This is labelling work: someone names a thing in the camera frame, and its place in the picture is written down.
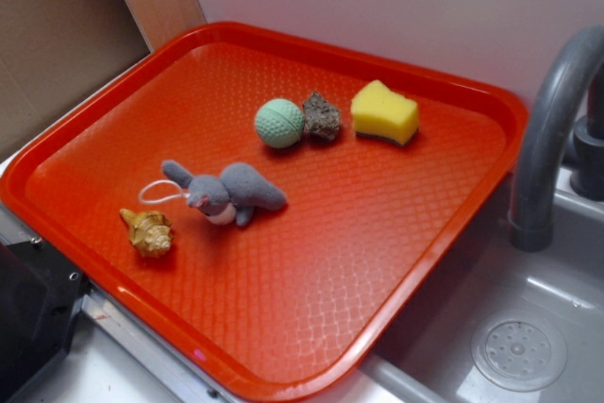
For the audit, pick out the tan conch seashell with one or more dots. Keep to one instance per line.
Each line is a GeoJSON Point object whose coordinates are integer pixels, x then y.
{"type": "Point", "coordinates": [149, 232]}

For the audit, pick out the green textured ball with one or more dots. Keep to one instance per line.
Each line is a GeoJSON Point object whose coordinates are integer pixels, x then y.
{"type": "Point", "coordinates": [279, 123]}

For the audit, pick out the brown cardboard panel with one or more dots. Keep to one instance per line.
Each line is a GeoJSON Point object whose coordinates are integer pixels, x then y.
{"type": "Point", "coordinates": [54, 54]}

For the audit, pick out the brown rough rock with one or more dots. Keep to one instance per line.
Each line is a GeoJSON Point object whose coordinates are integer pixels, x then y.
{"type": "Point", "coordinates": [321, 118]}

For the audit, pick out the grey plastic sink basin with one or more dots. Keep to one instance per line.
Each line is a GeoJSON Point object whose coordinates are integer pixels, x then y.
{"type": "Point", "coordinates": [425, 355]}

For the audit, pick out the grey curved faucet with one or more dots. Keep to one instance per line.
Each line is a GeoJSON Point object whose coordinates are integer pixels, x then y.
{"type": "Point", "coordinates": [568, 109]}

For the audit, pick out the sink drain strainer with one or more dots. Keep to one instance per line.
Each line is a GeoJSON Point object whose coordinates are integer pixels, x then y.
{"type": "Point", "coordinates": [518, 351]}

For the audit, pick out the orange plastic tray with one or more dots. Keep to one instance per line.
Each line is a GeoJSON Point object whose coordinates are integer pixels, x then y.
{"type": "Point", "coordinates": [284, 307]}

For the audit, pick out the yellow sponge with dark base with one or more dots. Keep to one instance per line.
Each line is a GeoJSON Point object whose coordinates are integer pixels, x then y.
{"type": "Point", "coordinates": [378, 112]}

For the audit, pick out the grey plush bunny toy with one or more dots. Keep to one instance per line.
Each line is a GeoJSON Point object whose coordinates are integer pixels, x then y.
{"type": "Point", "coordinates": [231, 197]}

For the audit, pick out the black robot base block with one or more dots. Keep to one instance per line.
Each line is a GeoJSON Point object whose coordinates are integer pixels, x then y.
{"type": "Point", "coordinates": [41, 297]}

